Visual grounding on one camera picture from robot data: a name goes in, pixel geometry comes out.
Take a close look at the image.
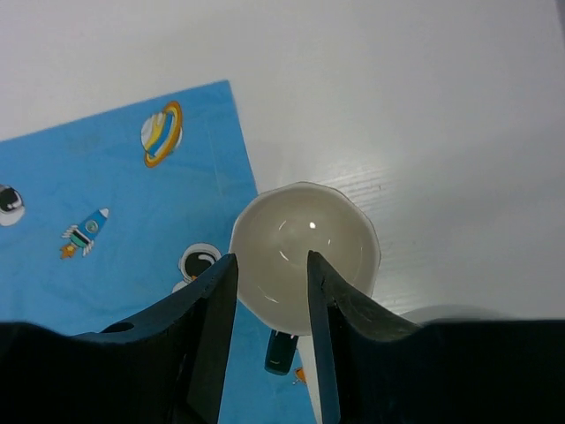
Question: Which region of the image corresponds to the blue space-print cloth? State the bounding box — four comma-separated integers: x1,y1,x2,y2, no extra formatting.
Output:
1,81,314,423

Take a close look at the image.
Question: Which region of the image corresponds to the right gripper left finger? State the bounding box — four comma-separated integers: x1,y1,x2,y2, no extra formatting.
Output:
1,254,237,423

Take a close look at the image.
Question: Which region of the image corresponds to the teal cup cream inside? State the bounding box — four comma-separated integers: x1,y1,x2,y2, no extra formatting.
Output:
228,181,381,377

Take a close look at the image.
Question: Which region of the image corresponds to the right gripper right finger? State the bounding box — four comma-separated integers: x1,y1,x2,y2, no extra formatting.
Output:
307,251,564,423

